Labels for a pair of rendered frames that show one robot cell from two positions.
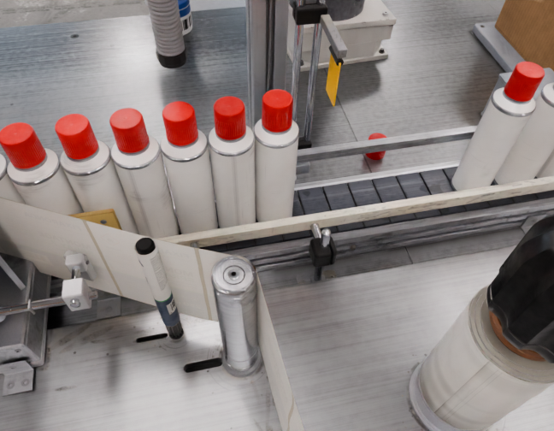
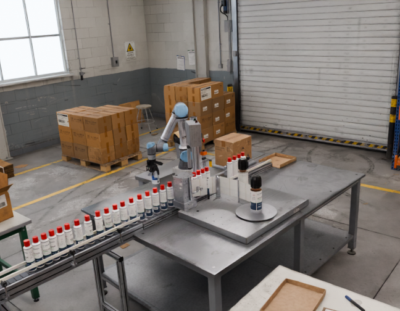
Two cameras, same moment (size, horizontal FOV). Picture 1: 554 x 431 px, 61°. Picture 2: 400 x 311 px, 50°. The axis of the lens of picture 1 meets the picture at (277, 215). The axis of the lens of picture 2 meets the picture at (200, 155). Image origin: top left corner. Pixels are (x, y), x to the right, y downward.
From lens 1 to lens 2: 321 cm
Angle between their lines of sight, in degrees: 42
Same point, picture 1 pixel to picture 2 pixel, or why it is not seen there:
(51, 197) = not seen: hidden behind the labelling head
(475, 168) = (229, 174)
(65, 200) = not seen: hidden behind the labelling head
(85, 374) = (202, 203)
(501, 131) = (230, 166)
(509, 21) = (218, 161)
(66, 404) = (203, 205)
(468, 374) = (241, 178)
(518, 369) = (244, 173)
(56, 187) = not seen: hidden behind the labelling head
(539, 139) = (234, 166)
